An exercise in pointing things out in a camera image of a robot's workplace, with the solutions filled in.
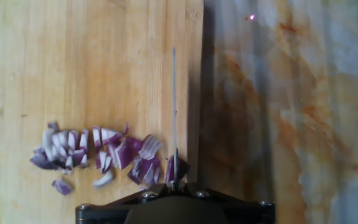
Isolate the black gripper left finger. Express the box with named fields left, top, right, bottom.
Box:
left=75, top=182, right=170, bottom=224

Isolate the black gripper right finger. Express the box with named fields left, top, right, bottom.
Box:
left=185, top=182, right=276, bottom=224

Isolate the steel cleaver knife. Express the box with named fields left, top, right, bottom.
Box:
left=170, top=46, right=180, bottom=191

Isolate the red onion chunk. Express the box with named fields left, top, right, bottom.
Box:
left=29, top=121, right=191, bottom=197

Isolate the orange marbled table mat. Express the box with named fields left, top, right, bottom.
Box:
left=197, top=0, right=358, bottom=224

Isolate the wooden cutting board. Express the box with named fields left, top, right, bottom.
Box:
left=0, top=0, right=205, bottom=224

